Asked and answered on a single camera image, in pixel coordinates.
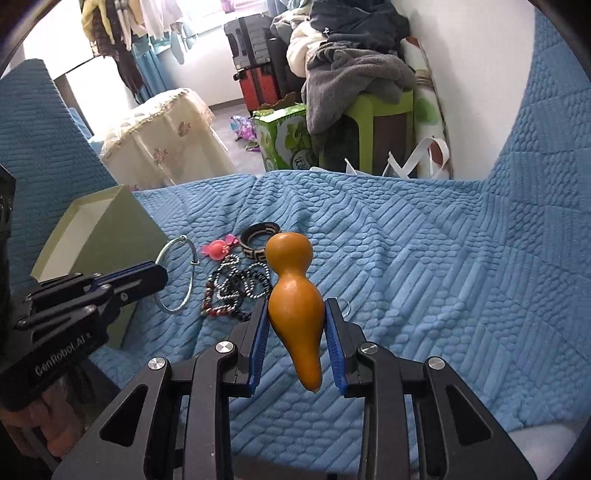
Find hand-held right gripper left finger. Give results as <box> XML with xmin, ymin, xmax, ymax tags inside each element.
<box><xmin>51</xmin><ymin>299</ymin><xmax>271</xmax><ymax>480</ymax></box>

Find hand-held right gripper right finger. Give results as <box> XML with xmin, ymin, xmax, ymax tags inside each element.
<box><xmin>324</xmin><ymin>298</ymin><xmax>539</xmax><ymax>480</ymax></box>

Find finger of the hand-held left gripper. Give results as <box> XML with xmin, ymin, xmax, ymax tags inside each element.
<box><xmin>14</xmin><ymin>265</ymin><xmax>169</xmax><ymax>333</ymax></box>
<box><xmin>28</xmin><ymin>261</ymin><xmax>160</xmax><ymax>301</ymax></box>

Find pale green cardboard box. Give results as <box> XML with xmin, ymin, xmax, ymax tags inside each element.
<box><xmin>30</xmin><ymin>185</ymin><xmax>170</xmax><ymax>350</ymax></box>

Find orange gourd ornament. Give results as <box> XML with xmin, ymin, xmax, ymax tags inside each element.
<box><xmin>264</xmin><ymin>232</ymin><xmax>326</xmax><ymax>394</ymax></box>

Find silver bangle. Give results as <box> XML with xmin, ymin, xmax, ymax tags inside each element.
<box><xmin>154</xmin><ymin>235</ymin><xmax>201</xmax><ymax>315</ymax></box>

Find black white twisted cord bracelet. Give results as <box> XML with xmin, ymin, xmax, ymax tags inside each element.
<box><xmin>233</xmin><ymin>261</ymin><xmax>271</xmax><ymax>301</ymax></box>

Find red bead bracelet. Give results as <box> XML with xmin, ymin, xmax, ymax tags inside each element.
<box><xmin>201</xmin><ymin>254</ymin><xmax>252</xmax><ymax>322</ymax></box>

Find pink ball-shaped toy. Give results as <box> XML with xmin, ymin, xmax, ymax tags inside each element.
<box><xmin>201</xmin><ymin>233</ymin><xmax>236</xmax><ymax>261</ymax></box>

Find black patterned bangle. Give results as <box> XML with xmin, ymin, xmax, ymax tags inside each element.
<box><xmin>239</xmin><ymin>222</ymin><xmax>282</xmax><ymax>263</ymax></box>

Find person's left hand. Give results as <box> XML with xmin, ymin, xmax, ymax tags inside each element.
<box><xmin>0</xmin><ymin>397</ymin><xmax>84</xmax><ymax>462</ymax></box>

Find blue quilted sofa cover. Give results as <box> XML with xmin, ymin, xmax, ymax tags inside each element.
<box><xmin>0</xmin><ymin>7</ymin><xmax>591</xmax><ymax>467</ymax></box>

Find green gift bag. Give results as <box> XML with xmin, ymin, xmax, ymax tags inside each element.
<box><xmin>253</xmin><ymin>92</ymin><xmax>321</xmax><ymax>174</ymax></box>

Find red suitcase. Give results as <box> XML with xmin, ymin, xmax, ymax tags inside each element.
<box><xmin>238</xmin><ymin>65</ymin><xmax>282</xmax><ymax>114</ymax></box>

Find green plastic stool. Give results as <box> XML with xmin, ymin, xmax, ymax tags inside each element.
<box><xmin>318</xmin><ymin>90</ymin><xmax>416</xmax><ymax>178</ymax></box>

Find hanging clothes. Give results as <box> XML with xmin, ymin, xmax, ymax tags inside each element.
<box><xmin>81</xmin><ymin>0</ymin><xmax>185</xmax><ymax>93</ymax></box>

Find plain black suitcase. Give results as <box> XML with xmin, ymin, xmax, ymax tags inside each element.
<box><xmin>268</xmin><ymin>37</ymin><xmax>305</xmax><ymax>107</ymax></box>

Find black ribbed suitcase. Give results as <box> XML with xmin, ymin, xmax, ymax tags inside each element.
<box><xmin>224</xmin><ymin>14</ymin><xmax>278</xmax><ymax>70</ymax></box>

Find rolled floral mat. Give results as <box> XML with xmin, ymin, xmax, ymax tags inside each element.
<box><xmin>399</xmin><ymin>37</ymin><xmax>455</xmax><ymax>178</ymax></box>

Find grey fleece blanket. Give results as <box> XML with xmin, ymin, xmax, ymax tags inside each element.
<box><xmin>302</xmin><ymin>48</ymin><xmax>419</xmax><ymax>134</ymax></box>

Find cream garment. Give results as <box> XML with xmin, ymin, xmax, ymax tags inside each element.
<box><xmin>286</xmin><ymin>21</ymin><xmax>324</xmax><ymax>77</ymax></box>

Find dark blue clothes pile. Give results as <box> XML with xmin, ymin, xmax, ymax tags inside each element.
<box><xmin>309</xmin><ymin>0</ymin><xmax>411</xmax><ymax>56</ymax></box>

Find white bag with handles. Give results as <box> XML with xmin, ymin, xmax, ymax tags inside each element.
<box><xmin>309</xmin><ymin>136</ymin><xmax>451</xmax><ymax>181</ymax></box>

